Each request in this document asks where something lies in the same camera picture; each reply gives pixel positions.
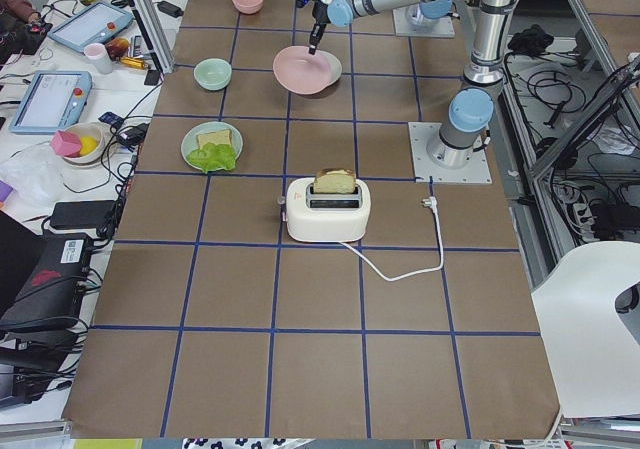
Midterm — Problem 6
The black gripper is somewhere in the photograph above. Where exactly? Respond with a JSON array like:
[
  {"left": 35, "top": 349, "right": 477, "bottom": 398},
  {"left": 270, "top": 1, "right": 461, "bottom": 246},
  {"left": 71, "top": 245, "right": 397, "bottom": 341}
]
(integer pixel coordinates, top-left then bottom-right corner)
[{"left": 309, "top": 0, "right": 330, "bottom": 55}]

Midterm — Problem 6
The pink plate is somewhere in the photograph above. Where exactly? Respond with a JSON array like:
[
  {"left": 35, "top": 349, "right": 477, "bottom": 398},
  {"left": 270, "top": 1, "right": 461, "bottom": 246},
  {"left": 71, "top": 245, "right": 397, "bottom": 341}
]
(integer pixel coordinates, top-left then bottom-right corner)
[{"left": 273, "top": 46, "right": 332, "bottom": 95}]

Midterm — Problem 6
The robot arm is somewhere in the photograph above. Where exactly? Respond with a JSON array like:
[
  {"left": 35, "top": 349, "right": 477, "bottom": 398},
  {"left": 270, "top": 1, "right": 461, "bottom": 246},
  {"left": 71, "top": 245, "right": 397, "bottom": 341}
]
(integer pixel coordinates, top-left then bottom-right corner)
[{"left": 296, "top": 0, "right": 519, "bottom": 169}]

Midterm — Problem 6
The cream white plate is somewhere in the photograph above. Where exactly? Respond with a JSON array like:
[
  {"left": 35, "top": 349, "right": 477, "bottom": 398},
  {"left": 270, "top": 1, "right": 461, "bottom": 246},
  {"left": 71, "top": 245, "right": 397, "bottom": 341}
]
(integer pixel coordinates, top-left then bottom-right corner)
[{"left": 322, "top": 51, "right": 342, "bottom": 86}]

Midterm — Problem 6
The green bowl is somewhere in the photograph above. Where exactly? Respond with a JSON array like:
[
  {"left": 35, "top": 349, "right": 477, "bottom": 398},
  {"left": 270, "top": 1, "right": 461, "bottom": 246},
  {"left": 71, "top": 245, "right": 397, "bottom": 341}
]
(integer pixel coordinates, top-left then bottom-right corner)
[{"left": 193, "top": 58, "right": 232, "bottom": 91}]

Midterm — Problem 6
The brown bread slice on plate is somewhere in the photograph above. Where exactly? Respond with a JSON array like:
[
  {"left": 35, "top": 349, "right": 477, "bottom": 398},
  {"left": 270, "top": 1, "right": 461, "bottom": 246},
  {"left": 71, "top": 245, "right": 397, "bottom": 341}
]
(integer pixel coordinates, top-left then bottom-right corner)
[{"left": 196, "top": 129, "right": 232, "bottom": 149}]

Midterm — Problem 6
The bread slice in toaster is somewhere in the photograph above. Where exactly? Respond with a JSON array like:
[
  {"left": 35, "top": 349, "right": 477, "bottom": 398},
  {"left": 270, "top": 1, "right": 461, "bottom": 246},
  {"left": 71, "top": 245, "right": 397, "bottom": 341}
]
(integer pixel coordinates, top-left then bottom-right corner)
[{"left": 312, "top": 168, "right": 356, "bottom": 194}]

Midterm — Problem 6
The green plate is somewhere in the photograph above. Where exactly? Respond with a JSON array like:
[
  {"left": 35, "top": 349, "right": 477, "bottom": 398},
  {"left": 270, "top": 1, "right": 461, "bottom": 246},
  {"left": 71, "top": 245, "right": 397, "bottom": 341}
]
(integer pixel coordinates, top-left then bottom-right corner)
[{"left": 181, "top": 121, "right": 244, "bottom": 168}]

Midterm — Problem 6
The green lettuce leaf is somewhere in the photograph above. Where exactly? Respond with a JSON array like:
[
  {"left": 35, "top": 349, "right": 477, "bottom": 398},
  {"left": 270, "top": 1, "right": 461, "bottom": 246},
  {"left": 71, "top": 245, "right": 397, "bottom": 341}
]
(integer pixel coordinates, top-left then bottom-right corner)
[{"left": 186, "top": 143, "right": 236, "bottom": 173}]

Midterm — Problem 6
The white toaster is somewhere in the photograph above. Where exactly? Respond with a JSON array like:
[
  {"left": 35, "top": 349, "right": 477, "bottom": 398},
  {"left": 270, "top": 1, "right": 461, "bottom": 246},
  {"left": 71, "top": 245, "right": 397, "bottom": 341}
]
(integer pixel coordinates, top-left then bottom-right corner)
[{"left": 283, "top": 177, "right": 371, "bottom": 243}]

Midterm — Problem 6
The pink cup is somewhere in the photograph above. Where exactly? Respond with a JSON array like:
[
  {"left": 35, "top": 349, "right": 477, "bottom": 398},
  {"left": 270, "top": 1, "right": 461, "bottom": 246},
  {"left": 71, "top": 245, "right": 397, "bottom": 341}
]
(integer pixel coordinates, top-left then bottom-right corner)
[{"left": 83, "top": 43, "right": 113, "bottom": 74}]

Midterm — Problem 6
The blue teach pendant far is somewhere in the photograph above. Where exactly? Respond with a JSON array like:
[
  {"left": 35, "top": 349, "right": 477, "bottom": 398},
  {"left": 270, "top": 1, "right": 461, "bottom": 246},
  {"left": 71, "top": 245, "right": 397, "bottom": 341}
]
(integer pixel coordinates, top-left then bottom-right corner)
[{"left": 48, "top": 1, "right": 134, "bottom": 53}]

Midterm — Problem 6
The blue teach pendant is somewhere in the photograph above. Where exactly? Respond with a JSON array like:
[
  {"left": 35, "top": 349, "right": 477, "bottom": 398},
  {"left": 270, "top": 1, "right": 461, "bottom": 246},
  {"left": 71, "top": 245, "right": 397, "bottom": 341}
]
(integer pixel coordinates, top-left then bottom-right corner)
[
  {"left": 9, "top": 71, "right": 92, "bottom": 135},
  {"left": 48, "top": 1, "right": 134, "bottom": 53}
]

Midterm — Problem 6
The bowl with toy fruit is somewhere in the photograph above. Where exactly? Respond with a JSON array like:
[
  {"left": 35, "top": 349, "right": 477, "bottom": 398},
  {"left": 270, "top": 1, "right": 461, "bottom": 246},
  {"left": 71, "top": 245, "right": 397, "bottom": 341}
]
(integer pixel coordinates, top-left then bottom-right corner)
[{"left": 50, "top": 122, "right": 108, "bottom": 167}]

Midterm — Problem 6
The blue teach pendant near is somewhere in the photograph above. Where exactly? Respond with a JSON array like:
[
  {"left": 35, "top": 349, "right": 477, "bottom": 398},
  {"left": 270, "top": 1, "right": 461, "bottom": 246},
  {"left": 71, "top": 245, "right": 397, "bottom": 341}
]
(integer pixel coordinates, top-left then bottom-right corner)
[{"left": 9, "top": 71, "right": 92, "bottom": 135}]

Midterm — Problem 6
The black power adapter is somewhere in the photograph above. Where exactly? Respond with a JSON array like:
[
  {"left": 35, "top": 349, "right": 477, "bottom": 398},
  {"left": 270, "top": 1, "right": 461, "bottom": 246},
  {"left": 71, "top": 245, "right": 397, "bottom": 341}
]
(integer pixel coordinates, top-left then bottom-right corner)
[{"left": 49, "top": 200, "right": 115, "bottom": 230}]

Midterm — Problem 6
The white chair back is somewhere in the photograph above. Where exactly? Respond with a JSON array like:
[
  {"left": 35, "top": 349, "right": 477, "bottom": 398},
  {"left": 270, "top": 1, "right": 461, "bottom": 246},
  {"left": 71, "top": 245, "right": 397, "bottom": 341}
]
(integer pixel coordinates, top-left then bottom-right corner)
[{"left": 532, "top": 241, "right": 639, "bottom": 418}]

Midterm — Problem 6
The aluminium frame post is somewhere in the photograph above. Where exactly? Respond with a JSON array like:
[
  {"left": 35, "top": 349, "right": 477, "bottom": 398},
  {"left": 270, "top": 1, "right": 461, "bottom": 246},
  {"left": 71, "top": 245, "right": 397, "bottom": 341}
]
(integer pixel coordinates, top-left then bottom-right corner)
[{"left": 127, "top": 0, "right": 175, "bottom": 74}]

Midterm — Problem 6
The white toaster power cable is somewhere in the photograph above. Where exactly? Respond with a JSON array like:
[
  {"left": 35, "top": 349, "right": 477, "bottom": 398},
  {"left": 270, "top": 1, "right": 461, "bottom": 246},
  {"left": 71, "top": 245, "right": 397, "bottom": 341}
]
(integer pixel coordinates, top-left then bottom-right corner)
[{"left": 337, "top": 196, "right": 446, "bottom": 283}]

